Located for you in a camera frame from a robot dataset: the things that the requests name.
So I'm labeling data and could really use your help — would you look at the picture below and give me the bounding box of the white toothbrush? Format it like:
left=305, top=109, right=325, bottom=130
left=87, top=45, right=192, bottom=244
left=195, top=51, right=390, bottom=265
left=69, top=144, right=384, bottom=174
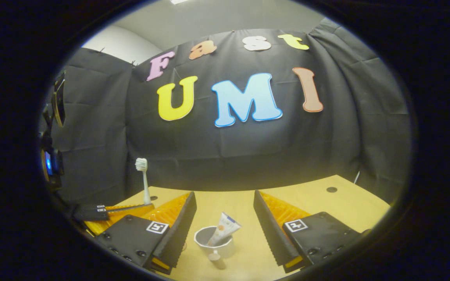
left=135, top=158, right=152, bottom=206

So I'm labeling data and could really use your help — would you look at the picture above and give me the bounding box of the light wooden desktop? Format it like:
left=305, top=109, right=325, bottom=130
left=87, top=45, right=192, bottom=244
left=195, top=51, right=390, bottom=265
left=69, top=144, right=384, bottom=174
left=108, top=175, right=391, bottom=281

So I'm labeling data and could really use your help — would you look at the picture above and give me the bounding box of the white toothpaste tube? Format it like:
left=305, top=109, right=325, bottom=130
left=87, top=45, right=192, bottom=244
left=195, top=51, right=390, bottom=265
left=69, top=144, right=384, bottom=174
left=207, top=212, right=242, bottom=246

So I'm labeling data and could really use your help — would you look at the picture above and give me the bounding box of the white cup with wooden handle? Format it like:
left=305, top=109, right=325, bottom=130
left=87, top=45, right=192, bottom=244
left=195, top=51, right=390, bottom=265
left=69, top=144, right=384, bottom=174
left=194, top=226, right=236, bottom=270

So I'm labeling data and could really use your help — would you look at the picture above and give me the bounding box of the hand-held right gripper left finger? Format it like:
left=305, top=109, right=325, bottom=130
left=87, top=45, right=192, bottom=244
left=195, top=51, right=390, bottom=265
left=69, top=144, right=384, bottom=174
left=96, top=191, right=197, bottom=274

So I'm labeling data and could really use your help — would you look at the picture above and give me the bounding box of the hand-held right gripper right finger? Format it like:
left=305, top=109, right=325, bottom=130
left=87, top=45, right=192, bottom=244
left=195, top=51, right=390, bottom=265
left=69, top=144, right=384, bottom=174
left=254, top=190, right=366, bottom=274

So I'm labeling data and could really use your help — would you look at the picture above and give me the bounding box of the black backdrop cloth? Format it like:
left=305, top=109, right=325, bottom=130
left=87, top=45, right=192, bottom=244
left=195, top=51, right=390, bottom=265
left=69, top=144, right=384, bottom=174
left=49, top=18, right=411, bottom=207

